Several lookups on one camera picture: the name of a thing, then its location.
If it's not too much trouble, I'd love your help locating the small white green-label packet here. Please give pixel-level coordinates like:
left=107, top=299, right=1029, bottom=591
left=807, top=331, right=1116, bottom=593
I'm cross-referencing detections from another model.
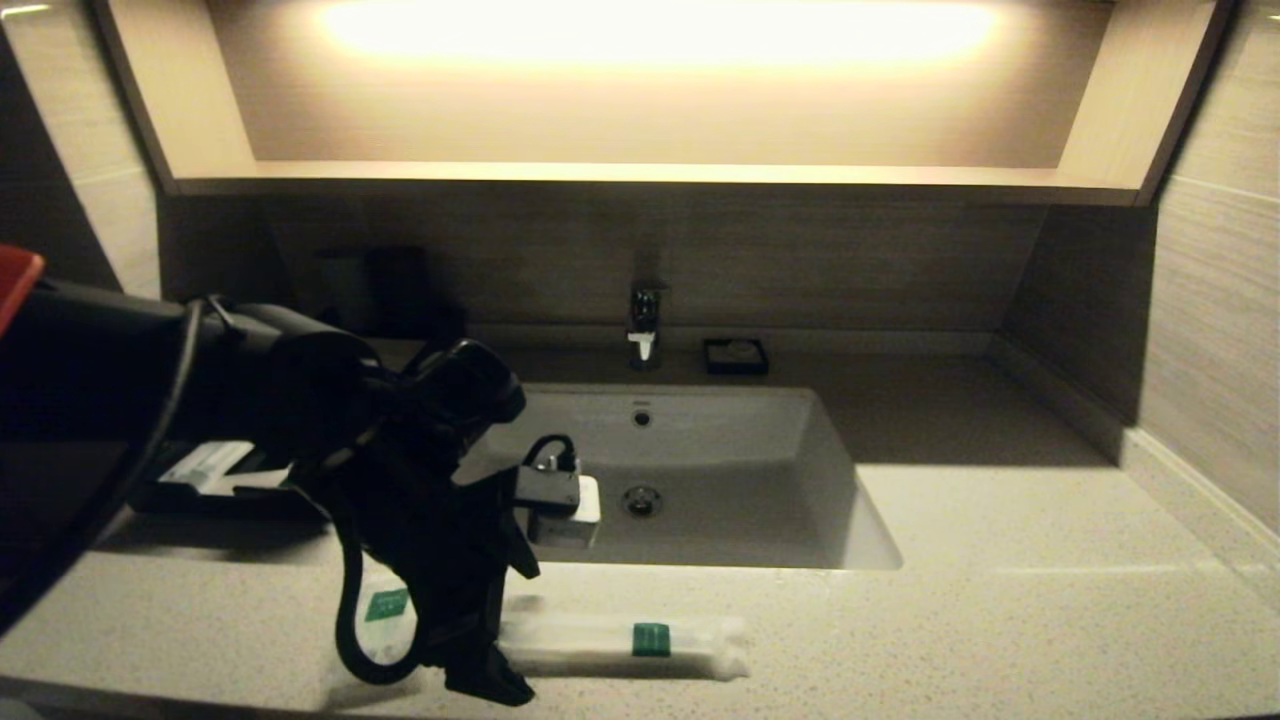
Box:
left=352, top=568, right=423, bottom=693

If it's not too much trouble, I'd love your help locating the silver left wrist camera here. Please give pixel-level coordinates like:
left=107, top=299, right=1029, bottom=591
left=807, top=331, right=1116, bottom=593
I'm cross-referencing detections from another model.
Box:
left=514, top=462, right=602, bottom=550

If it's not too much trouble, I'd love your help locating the grey cup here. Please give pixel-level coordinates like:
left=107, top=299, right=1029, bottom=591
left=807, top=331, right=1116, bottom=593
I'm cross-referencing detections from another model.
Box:
left=320, top=250, right=381, bottom=326

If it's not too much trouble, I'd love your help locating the white ceramic sink basin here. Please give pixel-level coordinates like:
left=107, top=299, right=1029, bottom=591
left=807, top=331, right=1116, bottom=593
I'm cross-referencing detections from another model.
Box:
left=455, top=383, right=903, bottom=571

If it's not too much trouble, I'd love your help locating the long toothbrush packet green label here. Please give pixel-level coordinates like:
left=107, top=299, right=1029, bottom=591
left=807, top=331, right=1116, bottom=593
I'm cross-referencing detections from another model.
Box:
left=498, top=612, right=751, bottom=681

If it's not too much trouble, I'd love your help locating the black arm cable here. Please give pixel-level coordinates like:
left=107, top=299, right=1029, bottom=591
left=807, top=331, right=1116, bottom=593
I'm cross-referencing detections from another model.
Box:
left=334, top=433, right=580, bottom=687

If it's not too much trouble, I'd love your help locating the chrome faucet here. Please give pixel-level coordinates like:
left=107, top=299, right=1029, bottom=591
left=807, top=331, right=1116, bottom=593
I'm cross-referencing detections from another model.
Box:
left=627, top=282, right=671, bottom=369

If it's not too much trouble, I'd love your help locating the black cup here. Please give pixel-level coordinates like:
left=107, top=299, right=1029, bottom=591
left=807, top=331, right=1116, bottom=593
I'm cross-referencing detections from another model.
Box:
left=374, top=245, right=437, bottom=337

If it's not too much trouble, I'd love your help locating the black amenity drawer box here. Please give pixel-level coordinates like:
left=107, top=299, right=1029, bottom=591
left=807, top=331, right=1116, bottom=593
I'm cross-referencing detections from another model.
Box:
left=128, top=438, right=336, bottom=523

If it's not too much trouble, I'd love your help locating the wooden wall niche shelf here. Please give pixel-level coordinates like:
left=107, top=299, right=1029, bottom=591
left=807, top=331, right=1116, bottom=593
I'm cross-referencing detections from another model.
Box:
left=90, top=0, right=1236, bottom=209

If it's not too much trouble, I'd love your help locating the small black soap dish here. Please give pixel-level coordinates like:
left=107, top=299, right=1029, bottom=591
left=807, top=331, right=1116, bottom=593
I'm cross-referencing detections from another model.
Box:
left=703, top=339, right=770, bottom=378

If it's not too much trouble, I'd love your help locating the warm light strip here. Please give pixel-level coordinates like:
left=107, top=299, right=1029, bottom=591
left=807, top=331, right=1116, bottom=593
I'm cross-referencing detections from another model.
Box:
left=320, top=0, right=1001, bottom=73

